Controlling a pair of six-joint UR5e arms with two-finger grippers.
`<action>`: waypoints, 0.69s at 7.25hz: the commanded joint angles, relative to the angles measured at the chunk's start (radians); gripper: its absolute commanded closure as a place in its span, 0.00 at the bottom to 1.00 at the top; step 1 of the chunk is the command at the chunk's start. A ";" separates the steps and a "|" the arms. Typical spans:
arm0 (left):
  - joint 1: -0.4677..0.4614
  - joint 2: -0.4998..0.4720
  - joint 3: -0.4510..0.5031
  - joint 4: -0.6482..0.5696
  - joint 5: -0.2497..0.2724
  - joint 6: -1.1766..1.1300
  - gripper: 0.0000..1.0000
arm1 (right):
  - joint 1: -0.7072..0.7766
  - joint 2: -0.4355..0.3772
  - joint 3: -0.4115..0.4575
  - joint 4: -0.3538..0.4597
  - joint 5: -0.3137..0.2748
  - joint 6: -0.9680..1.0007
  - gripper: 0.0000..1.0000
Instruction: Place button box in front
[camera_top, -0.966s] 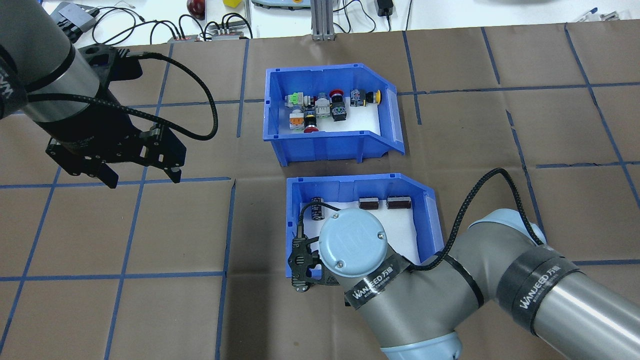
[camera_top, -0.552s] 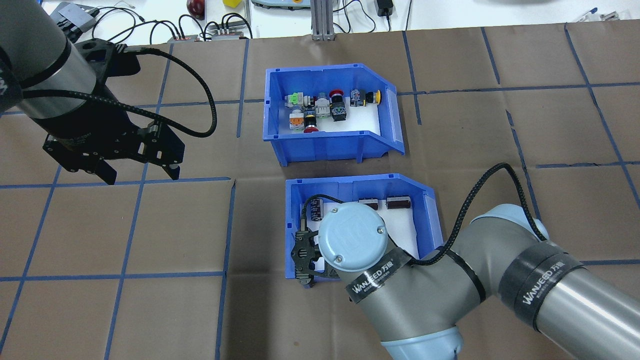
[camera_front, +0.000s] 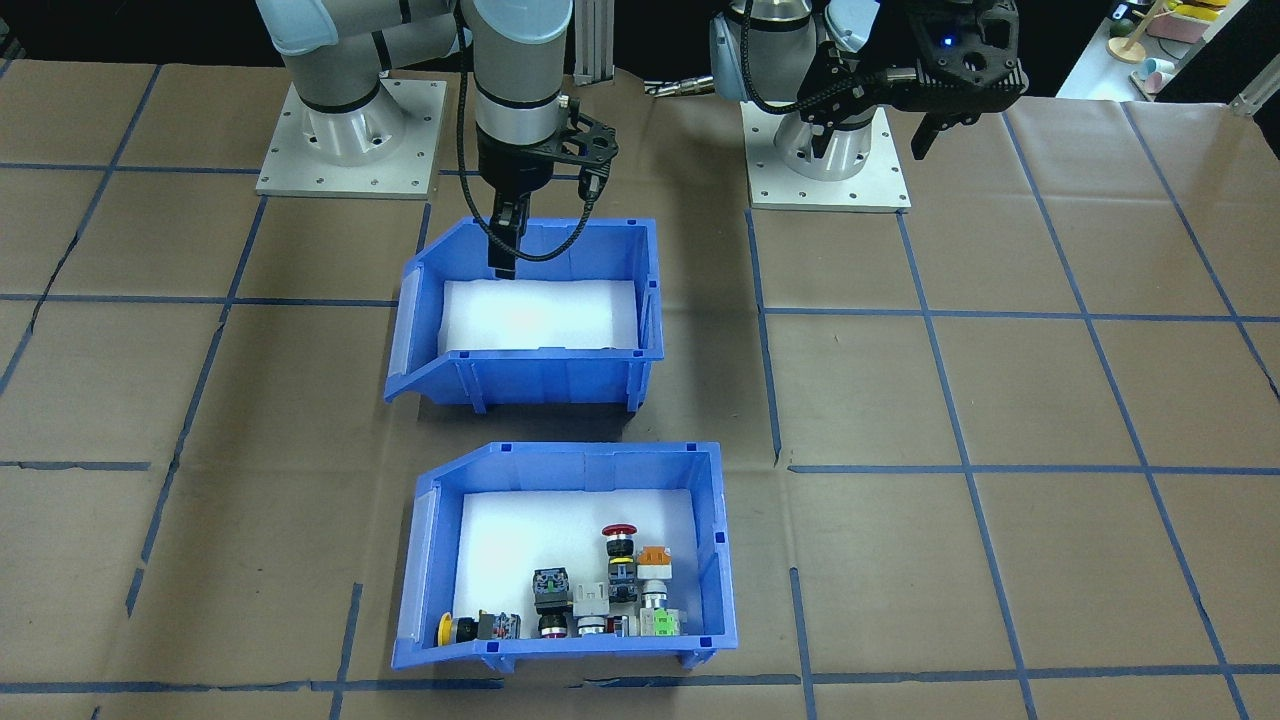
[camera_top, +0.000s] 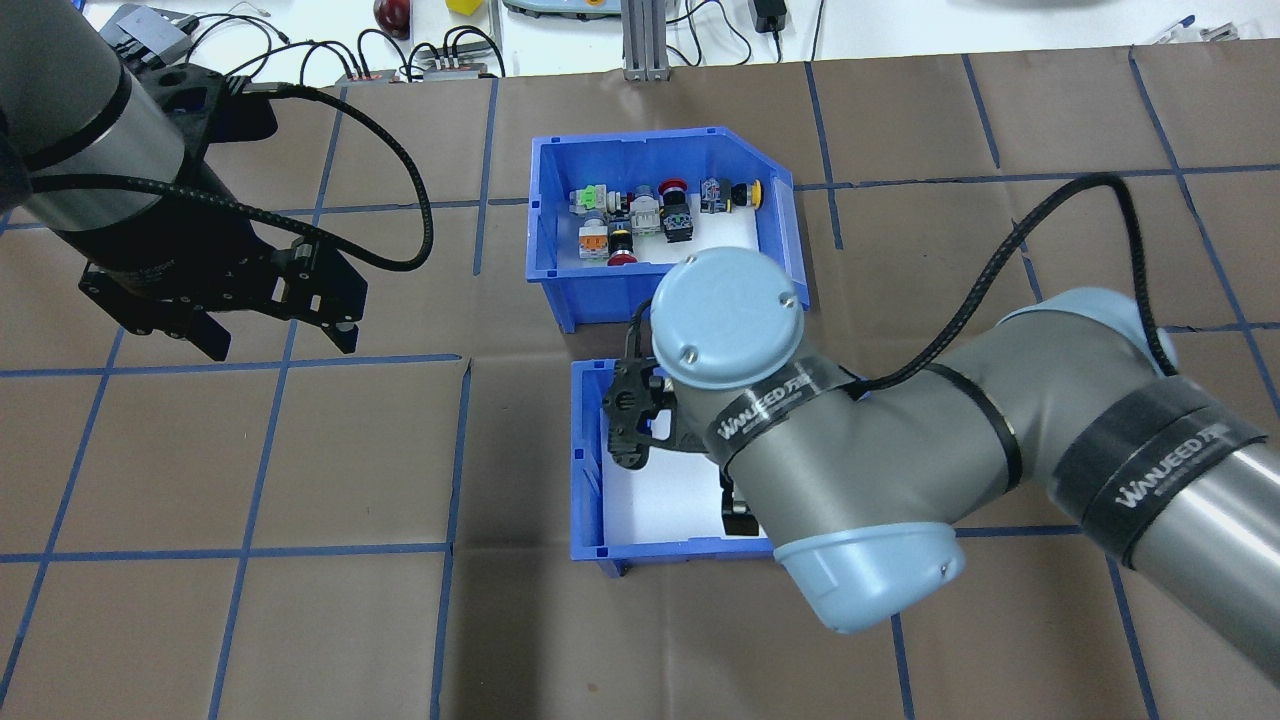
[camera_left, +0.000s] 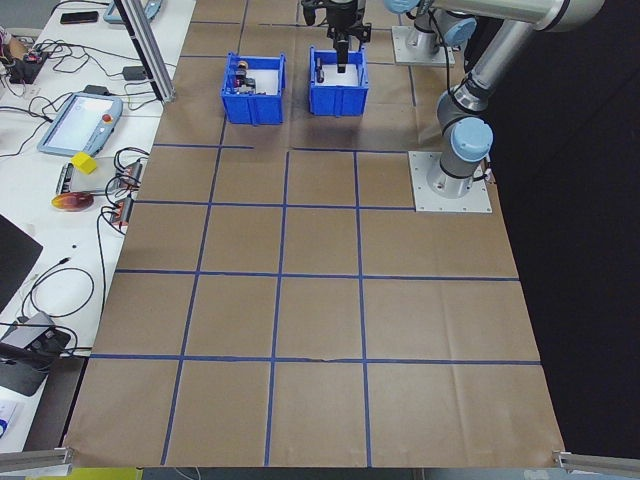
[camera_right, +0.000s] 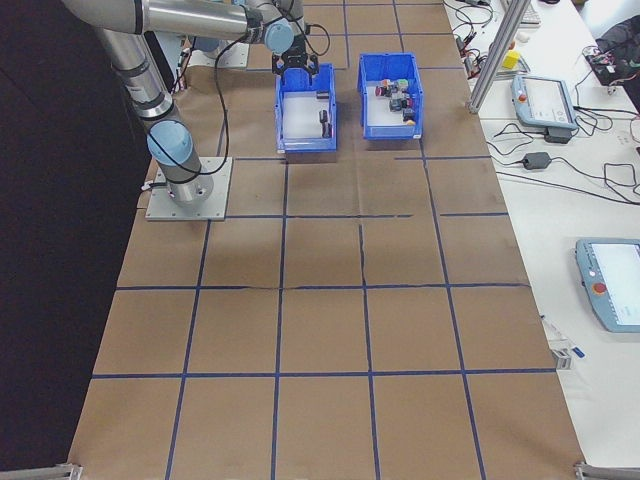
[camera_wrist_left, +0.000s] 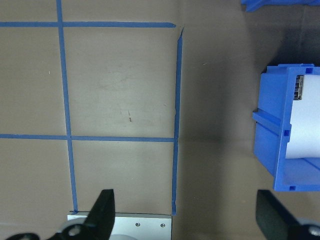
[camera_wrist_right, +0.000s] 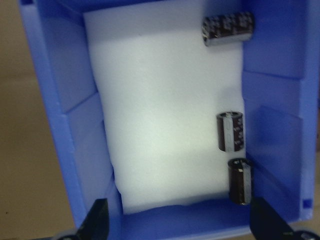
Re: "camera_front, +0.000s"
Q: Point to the blue plastic parts bin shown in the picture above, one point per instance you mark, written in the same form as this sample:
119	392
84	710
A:
550	380

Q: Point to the blue plastic button bin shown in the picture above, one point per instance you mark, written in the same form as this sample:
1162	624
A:
600	470

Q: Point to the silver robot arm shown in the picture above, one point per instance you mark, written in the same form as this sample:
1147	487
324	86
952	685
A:
515	110
830	140

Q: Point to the red mushroom push button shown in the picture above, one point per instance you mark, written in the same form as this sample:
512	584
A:
620	545

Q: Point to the orange topped white button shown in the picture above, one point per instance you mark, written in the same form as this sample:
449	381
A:
655	565

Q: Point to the yellow push button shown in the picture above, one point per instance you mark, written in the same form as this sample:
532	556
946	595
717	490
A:
458	629

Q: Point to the white foam bin liner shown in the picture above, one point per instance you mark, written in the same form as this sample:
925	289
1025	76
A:
520	540
530	315

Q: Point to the white shelf table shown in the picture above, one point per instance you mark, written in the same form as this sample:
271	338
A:
1100	80

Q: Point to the small pastel cups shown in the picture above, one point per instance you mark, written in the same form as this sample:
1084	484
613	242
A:
1158	72

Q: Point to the pink yellow toy pile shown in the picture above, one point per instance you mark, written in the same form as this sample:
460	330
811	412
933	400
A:
1195	15

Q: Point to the aluminium profile bar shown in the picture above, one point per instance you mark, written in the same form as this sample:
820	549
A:
1255	100

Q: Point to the black contact block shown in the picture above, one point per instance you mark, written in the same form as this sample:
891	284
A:
498	626

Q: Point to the green white contact block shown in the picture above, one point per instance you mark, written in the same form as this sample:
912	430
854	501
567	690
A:
662	623

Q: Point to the black cover cloth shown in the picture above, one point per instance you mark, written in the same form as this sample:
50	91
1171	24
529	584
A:
120	25

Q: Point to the white square base plate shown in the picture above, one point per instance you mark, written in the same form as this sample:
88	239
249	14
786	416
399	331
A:
890	195
420	170

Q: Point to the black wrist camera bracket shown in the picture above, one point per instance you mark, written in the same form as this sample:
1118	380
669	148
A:
590	150
985	65

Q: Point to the aluminium frame post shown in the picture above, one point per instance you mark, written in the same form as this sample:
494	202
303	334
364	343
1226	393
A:
590	40

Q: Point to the black switch with green dot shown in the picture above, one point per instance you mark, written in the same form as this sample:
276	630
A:
550	587

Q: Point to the white push button switch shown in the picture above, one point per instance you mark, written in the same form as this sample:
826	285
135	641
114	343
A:
590	605

